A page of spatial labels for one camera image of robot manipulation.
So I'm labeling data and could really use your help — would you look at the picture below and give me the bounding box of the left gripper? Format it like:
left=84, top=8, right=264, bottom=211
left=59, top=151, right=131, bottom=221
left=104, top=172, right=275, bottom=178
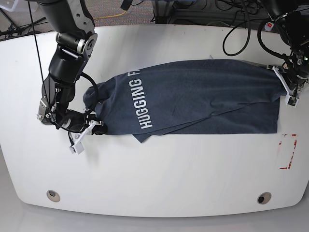
left=267, top=65, right=309, bottom=97

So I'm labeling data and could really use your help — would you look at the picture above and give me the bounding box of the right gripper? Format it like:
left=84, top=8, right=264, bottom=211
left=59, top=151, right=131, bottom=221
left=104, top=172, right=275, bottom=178
left=69, top=120, right=108, bottom=145

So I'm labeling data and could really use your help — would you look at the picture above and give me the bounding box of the blue T-shirt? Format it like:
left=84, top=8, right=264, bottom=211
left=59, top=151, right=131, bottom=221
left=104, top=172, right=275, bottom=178
left=83, top=59, right=285, bottom=142

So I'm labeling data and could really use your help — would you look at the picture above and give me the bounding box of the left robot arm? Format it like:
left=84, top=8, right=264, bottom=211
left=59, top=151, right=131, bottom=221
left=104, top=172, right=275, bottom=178
left=256, top=0, right=309, bottom=98

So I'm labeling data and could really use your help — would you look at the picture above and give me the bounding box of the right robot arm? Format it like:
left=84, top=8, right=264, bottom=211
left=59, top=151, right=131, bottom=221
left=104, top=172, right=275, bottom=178
left=37, top=0, right=104, bottom=135

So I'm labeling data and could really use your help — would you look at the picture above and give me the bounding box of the red tape rectangle marking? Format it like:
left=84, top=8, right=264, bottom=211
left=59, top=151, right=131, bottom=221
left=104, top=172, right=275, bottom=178
left=276, top=134, right=298, bottom=170

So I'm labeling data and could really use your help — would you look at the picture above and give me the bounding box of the white power strip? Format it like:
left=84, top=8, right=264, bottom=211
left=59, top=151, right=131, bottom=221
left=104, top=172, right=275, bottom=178
left=264, top=22, right=275, bottom=32

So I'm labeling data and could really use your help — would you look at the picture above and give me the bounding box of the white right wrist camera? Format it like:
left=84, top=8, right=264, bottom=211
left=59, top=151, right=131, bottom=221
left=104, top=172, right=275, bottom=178
left=69, top=143, right=84, bottom=154

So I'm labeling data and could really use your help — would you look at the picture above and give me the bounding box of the left table cable grommet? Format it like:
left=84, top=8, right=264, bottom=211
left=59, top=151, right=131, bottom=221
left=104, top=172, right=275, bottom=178
left=46, top=190, right=60, bottom=203

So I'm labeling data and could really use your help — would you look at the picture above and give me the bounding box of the table cable grommet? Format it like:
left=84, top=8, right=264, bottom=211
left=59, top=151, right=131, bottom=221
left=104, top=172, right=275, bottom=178
left=46, top=190, right=60, bottom=203
left=257, top=192, right=272, bottom=204

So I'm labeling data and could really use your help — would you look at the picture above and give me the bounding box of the right table cable grommet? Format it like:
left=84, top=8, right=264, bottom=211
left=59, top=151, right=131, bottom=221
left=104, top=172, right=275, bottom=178
left=257, top=192, right=272, bottom=204

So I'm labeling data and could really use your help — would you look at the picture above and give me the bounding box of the yellow cable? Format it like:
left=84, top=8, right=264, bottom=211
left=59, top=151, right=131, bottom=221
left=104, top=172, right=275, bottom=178
left=94, top=8, right=127, bottom=21

